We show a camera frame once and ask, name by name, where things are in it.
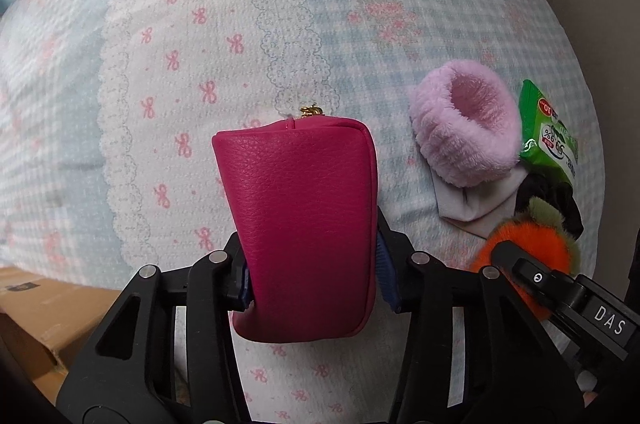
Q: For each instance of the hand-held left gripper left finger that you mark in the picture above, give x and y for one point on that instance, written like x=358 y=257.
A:
x=243 y=285

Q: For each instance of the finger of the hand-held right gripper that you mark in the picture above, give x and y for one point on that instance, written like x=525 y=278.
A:
x=530 y=266

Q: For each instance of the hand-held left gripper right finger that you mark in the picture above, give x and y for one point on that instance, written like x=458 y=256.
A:
x=387 y=265

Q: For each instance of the orange plush toy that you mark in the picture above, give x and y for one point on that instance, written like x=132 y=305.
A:
x=530 y=236

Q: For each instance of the magenta leather pouch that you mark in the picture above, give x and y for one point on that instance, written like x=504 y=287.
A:
x=300 y=229

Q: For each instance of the black scrunchie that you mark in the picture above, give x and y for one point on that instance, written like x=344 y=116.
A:
x=552 y=199

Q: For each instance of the grey folded cloth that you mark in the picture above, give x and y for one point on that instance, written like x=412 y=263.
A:
x=472 y=204

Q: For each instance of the green wet wipe packet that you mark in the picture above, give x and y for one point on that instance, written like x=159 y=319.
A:
x=547 y=134

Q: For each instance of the pink fluffy wristband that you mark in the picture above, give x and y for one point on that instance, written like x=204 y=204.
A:
x=462 y=129

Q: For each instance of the brown cardboard box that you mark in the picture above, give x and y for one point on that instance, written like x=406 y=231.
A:
x=37 y=314

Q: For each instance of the bow print checked bedsheet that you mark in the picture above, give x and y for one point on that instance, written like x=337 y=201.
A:
x=225 y=29

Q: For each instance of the beige headboard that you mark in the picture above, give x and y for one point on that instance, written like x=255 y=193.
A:
x=590 y=4

